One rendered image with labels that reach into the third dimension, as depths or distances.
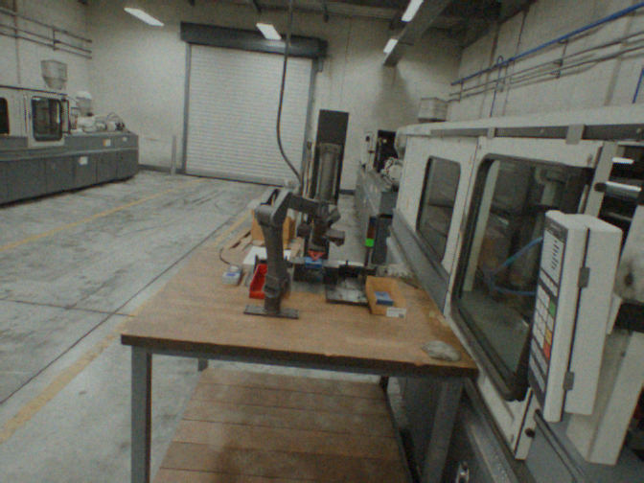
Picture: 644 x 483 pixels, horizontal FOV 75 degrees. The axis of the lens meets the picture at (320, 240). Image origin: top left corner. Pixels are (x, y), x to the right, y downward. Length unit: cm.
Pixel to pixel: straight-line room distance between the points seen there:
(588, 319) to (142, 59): 1178
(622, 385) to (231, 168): 1075
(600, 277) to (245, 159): 1064
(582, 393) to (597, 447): 18
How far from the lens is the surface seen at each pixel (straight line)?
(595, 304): 89
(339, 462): 202
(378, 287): 189
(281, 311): 156
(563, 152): 119
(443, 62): 1140
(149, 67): 1207
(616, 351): 102
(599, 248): 86
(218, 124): 1138
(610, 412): 107
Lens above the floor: 156
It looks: 15 degrees down
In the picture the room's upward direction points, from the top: 7 degrees clockwise
